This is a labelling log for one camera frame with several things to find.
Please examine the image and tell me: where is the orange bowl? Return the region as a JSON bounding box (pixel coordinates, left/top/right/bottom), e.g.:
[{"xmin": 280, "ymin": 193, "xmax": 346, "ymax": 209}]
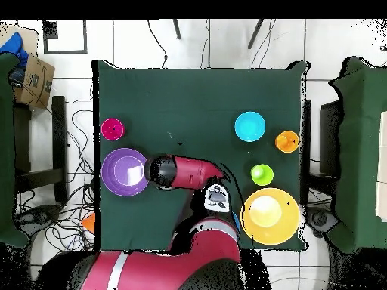
[{"xmin": 80, "ymin": 211, "xmax": 96, "ymax": 235}]

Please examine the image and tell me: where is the dark green tablecloth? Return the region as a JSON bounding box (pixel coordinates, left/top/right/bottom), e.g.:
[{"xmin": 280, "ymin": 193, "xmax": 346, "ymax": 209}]
[{"xmin": 91, "ymin": 59, "xmax": 311, "ymax": 251}]

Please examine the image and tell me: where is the cyan bowl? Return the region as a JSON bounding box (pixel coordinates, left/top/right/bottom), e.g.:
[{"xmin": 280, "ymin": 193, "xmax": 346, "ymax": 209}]
[{"xmin": 234, "ymin": 111, "xmax": 266, "ymax": 143}]

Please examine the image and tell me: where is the green cup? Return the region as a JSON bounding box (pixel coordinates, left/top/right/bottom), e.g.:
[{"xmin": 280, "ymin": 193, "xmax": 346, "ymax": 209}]
[{"xmin": 250, "ymin": 163, "xmax": 274, "ymax": 187}]

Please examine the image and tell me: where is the purple bowl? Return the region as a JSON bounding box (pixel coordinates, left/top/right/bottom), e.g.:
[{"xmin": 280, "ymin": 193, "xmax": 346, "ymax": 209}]
[{"xmin": 101, "ymin": 147, "xmax": 150, "ymax": 198}]

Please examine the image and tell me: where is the pink cup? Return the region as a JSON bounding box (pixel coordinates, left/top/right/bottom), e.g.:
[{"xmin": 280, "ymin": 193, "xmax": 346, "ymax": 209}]
[{"xmin": 101, "ymin": 118, "xmax": 125, "ymax": 142}]

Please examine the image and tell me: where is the orange cup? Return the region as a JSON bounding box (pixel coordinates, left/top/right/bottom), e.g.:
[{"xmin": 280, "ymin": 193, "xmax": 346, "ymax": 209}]
[{"xmin": 274, "ymin": 130, "xmax": 300, "ymax": 154}]

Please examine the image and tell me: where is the large yellow bowl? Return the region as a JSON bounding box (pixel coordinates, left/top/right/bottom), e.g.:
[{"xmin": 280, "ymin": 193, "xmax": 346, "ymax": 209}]
[{"xmin": 240, "ymin": 187, "xmax": 302, "ymax": 245}]

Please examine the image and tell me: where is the black stand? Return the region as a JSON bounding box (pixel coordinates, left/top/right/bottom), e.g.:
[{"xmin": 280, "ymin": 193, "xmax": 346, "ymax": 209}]
[{"xmin": 13, "ymin": 95, "xmax": 69, "ymax": 203}]

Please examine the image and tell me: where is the black chair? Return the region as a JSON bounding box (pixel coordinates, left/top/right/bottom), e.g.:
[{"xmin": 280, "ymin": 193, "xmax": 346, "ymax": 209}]
[{"xmin": 319, "ymin": 100, "xmax": 344, "ymax": 176}]

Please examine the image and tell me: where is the grey floor device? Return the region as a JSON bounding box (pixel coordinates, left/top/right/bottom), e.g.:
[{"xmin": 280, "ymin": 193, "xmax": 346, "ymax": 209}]
[
  {"xmin": 306, "ymin": 208, "xmax": 339, "ymax": 236},
  {"xmin": 14, "ymin": 205, "xmax": 61, "ymax": 233}
]

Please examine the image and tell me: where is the green cloth covered table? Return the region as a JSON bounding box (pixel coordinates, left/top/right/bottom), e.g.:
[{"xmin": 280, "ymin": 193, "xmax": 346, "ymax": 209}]
[
  {"xmin": 0, "ymin": 52, "xmax": 31, "ymax": 248},
  {"xmin": 327, "ymin": 56, "xmax": 387, "ymax": 255}
]

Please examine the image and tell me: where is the printed cardboard box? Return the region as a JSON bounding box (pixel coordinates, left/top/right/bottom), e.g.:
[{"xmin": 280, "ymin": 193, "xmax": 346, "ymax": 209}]
[{"xmin": 13, "ymin": 54, "xmax": 56, "ymax": 110}]

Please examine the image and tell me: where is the white box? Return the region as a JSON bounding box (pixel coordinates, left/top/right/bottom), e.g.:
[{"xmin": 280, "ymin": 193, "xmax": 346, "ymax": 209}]
[{"xmin": 374, "ymin": 110, "xmax": 387, "ymax": 223}]

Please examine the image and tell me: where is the blue cloth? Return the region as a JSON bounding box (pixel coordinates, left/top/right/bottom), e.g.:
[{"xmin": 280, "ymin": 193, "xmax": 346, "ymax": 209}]
[{"xmin": 0, "ymin": 31, "xmax": 29, "ymax": 69}]

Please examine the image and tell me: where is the thin black cable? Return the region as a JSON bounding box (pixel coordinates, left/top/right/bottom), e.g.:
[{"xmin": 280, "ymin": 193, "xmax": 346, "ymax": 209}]
[{"xmin": 147, "ymin": 19, "xmax": 169, "ymax": 69}]

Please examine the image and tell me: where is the tangle of black cables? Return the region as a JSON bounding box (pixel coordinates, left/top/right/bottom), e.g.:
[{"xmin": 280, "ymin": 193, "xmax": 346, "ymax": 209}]
[{"xmin": 45, "ymin": 99, "xmax": 101, "ymax": 251}]

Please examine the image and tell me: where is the black floor frame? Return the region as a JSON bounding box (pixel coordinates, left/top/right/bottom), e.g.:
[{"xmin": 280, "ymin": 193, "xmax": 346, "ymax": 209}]
[{"xmin": 42, "ymin": 19, "xmax": 88, "ymax": 55}]

